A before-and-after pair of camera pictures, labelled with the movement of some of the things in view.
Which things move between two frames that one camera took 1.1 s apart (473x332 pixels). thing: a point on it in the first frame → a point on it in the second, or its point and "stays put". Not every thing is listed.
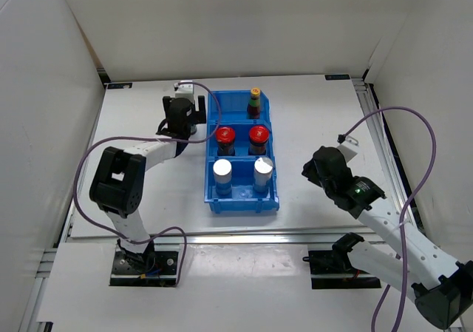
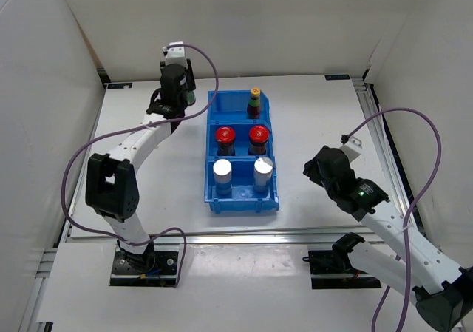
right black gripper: (309, 171) stays put
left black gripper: (198, 116) → (189, 75)
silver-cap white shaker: (262, 172) stays put
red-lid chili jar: (259, 137) stays put
